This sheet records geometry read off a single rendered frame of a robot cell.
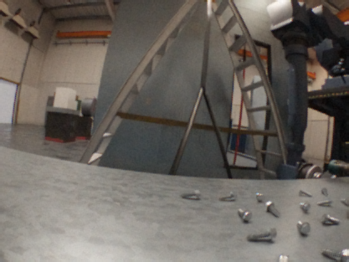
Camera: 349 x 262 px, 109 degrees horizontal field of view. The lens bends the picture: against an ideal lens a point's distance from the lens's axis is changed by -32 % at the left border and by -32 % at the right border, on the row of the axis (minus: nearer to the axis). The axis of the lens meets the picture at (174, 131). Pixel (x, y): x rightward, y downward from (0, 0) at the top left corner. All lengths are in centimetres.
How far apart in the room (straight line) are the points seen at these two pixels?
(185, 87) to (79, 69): 1067
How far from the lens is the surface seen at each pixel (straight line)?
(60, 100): 568
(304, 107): 112
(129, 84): 135
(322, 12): 139
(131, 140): 212
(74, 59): 1287
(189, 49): 233
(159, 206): 19
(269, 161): 255
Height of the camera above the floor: 73
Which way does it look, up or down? level
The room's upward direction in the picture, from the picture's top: 7 degrees clockwise
